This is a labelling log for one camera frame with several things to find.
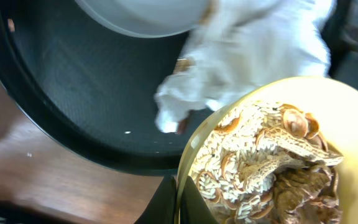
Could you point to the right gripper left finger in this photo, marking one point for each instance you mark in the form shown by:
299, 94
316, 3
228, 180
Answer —
161, 208

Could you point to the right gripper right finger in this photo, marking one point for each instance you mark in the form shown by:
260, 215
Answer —
193, 209

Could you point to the rice and peanut shell scraps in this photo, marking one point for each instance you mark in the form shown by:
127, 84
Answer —
268, 163

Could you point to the yellow plastic bowl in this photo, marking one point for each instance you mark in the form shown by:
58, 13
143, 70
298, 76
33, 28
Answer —
334, 104

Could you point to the white napkin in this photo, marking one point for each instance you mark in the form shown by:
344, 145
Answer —
246, 45

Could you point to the round black tray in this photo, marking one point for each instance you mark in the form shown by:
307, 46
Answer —
90, 88

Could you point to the grey round plate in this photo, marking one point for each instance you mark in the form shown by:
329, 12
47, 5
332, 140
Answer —
146, 18

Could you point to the black rectangular tray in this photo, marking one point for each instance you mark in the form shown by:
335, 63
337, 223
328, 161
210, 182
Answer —
340, 33

